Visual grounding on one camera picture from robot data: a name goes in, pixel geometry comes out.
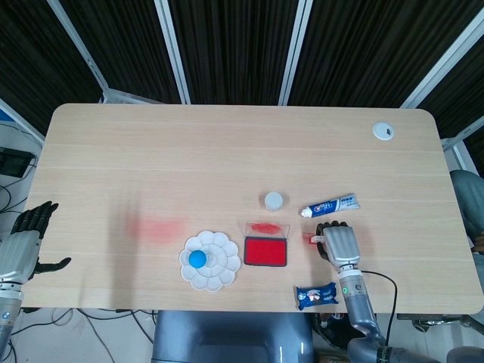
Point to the white round cap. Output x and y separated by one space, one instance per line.
273 201

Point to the blue ball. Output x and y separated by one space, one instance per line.
197 259

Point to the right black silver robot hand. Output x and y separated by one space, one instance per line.
340 246

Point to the blue white board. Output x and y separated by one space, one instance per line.
7 115

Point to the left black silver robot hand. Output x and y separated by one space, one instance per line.
17 253

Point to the small red white stamp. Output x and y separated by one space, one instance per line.
317 239

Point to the black trash bin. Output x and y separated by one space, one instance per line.
332 332

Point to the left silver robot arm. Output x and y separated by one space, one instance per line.
8 310

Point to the dark grey table foot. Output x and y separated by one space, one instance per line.
435 321

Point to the blue white toothpaste tube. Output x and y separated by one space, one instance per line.
329 206

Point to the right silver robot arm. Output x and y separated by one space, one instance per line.
359 306

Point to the red ink pad clear lid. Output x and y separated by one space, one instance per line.
264 251

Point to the white flower paint palette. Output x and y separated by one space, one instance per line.
223 264

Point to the black box device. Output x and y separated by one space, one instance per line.
13 162

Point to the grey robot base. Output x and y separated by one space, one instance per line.
227 336

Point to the white aluminium frame post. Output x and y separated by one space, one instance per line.
174 53
22 119
295 53
442 64
463 159
81 49

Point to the blue snack packet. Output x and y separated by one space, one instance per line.
317 296

